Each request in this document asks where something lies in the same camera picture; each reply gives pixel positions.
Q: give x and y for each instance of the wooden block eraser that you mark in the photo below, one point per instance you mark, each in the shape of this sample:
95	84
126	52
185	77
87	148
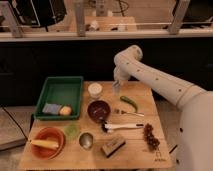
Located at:
111	146

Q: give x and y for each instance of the yellow banana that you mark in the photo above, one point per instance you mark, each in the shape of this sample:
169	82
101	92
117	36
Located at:
45	144

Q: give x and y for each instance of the orange bowl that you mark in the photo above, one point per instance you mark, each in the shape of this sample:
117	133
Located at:
52	134

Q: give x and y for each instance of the dark red bowl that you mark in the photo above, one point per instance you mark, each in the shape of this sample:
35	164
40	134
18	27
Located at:
99	111

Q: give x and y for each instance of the small metal cup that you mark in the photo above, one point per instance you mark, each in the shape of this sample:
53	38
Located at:
86	141

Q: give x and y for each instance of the dark grape bunch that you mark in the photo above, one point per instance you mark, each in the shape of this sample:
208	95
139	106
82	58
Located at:
149	137

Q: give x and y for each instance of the white paper cup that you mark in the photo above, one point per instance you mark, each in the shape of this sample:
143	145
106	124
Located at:
95	90

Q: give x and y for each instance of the white handled brush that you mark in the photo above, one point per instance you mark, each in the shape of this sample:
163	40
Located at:
106	127

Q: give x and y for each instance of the yellow orange fruit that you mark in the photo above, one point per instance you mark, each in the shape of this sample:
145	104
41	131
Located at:
65	111

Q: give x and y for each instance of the blue sponge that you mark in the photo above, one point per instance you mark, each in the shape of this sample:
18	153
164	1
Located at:
51	109

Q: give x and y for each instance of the green plastic tray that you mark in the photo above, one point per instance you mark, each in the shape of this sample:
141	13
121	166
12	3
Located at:
64	91

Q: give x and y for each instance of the silver fork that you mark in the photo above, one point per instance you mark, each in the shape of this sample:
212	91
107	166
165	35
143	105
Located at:
118	111

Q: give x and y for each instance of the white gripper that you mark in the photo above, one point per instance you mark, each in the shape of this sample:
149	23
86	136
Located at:
120	76

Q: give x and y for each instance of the grey towel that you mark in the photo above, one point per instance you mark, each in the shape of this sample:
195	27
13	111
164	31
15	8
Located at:
116	90

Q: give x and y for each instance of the green chili pepper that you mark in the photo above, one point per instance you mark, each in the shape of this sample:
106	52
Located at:
129	101

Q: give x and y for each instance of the black monitor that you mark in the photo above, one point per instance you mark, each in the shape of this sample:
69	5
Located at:
38	13

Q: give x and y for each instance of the green round lid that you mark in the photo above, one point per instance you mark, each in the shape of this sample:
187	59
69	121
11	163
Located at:
72	131

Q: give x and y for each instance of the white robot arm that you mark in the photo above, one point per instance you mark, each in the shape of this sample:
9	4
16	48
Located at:
195	146

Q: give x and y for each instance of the grey floor board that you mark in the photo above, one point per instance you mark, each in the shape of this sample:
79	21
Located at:
14	127

